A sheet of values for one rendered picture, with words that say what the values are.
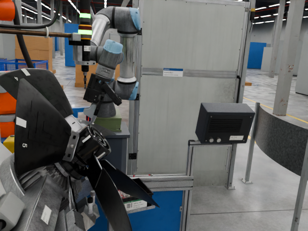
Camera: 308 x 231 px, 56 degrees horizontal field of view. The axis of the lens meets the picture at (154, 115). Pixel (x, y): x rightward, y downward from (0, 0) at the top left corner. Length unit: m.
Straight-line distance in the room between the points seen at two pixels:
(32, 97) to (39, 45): 8.28
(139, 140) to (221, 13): 1.50
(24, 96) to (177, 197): 1.12
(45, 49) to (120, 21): 7.42
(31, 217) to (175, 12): 2.46
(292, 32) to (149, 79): 5.29
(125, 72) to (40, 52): 7.42
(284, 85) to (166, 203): 6.36
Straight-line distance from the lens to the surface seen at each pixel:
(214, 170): 3.35
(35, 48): 9.05
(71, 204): 0.85
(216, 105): 1.53
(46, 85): 1.07
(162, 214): 1.68
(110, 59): 1.21
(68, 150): 0.90
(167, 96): 2.93
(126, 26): 1.64
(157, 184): 1.57
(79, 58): 0.99
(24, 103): 0.73
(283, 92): 7.73
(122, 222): 0.83
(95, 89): 1.25
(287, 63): 7.67
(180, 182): 1.59
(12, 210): 0.77
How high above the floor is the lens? 1.53
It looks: 14 degrees down
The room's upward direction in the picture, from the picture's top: 3 degrees clockwise
